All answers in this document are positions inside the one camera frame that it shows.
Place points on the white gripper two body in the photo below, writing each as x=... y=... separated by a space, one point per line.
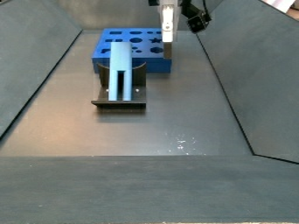
x=176 y=3

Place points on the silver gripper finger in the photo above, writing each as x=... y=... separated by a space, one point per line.
x=167 y=29

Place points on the light blue square-circle object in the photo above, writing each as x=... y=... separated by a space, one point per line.
x=120 y=64

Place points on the black curved fixture stand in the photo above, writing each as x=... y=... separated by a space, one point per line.
x=137 y=97

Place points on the blue foam shape-sorter block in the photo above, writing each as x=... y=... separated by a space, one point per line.
x=147 y=45

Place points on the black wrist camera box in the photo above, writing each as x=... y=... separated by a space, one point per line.
x=197 y=18

